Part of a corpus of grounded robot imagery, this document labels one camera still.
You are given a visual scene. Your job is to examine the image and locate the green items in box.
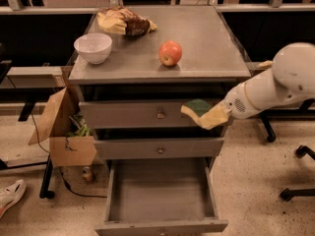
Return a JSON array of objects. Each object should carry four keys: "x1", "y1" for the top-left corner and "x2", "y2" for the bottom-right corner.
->
[{"x1": 66, "y1": 114, "x2": 92, "y2": 137}]

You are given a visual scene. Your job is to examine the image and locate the grey open bottom drawer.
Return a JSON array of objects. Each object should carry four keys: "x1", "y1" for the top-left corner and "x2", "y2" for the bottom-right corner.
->
[{"x1": 95, "y1": 157, "x2": 227, "y2": 236}]

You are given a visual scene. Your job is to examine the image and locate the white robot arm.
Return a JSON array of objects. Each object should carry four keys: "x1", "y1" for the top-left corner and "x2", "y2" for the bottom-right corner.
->
[{"x1": 199, "y1": 42, "x2": 315, "y2": 130}]

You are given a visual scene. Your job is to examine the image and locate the black table leg right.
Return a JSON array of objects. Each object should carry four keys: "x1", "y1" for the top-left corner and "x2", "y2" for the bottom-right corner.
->
[{"x1": 259, "y1": 112, "x2": 276, "y2": 143}]

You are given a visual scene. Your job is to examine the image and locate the black floor cable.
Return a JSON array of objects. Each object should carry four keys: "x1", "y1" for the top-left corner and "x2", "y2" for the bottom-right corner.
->
[{"x1": 6, "y1": 76, "x2": 108, "y2": 199}]

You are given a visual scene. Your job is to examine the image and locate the black table leg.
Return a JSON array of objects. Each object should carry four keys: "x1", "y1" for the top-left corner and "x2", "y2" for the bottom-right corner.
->
[
  {"x1": 39, "y1": 157, "x2": 55, "y2": 199},
  {"x1": 259, "y1": 112, "x2": 276, "y2": 143}
]

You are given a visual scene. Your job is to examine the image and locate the white ceramic bowl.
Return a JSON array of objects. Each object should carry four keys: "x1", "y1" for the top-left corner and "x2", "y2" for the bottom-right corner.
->
[{"x1": 74, "y1": 32, "x2": 112, "y2": 64}]

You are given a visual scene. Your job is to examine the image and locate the cardboard box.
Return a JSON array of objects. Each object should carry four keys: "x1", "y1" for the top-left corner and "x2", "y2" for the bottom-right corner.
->
[{"x1": 29, "y1": 88, "x2": 96, "y2": 166}]

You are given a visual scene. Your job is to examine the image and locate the grey middle drawer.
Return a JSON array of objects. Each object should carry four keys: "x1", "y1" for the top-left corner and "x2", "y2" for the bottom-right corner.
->
[{"x1": 94, "y1": 138, "x2": 224, "y2": 159}]

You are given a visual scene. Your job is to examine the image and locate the green yellow sponge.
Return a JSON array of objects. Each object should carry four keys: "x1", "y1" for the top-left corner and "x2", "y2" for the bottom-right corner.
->
[{"x1": 180, "y1": 99, "x2": 212, "y2": 125}]

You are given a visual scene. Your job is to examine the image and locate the black office chair base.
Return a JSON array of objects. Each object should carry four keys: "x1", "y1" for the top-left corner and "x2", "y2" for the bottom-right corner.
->
[{"x1": 279, "y1": 145, "x2": 315, "y2": 203}]

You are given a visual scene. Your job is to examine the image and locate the black table leg left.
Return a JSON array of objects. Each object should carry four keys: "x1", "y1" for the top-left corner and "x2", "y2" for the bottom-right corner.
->
[{"x1": 39, "y1": 157, "x2": 55, "y2": 199}]

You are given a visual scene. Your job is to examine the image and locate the white sneaker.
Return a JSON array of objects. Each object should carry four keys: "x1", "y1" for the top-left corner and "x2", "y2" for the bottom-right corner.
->
[{"x1": 0, "y1": 179, "x2": 27, "y2": 219}]

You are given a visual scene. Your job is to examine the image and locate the small yellow foam scrap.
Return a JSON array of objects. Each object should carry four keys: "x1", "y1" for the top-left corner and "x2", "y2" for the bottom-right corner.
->
[{"x1": 257, "y1": 60, "x2": 273, "y2": 68}]

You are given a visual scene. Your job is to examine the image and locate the crumpled chip bag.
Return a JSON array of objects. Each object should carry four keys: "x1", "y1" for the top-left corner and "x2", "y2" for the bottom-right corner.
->
[{"x1": 96, "y1": 6, "x2": 158, "y2": 36}]

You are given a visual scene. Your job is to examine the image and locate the red apple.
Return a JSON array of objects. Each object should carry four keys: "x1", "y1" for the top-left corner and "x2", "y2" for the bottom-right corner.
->
[{"x1": 158, "y1": 40, "x2": 182, "y2": 67}]

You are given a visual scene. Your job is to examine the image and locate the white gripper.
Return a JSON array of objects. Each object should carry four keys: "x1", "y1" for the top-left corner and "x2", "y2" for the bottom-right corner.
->
[{"x1": 199, "y1": 82, "x2": 261, "y2": 130}]

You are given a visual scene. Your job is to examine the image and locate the grey drawer cabinet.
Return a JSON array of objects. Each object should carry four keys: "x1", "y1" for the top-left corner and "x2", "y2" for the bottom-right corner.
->
[{"x1": 68, "y1": 5, "x2": 252, "y2": 169}]

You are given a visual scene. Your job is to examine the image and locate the grey top drawer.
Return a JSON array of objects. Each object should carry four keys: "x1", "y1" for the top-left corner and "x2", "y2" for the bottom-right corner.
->
[{"x1": 78, "y1": 97, "x2": 242, "y2": 130}]

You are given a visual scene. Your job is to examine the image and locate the small can on floor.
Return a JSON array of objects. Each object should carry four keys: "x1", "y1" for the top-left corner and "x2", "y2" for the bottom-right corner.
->
[{"x1": 83, "y1": 166, "x2": 95, "y2": 184}]

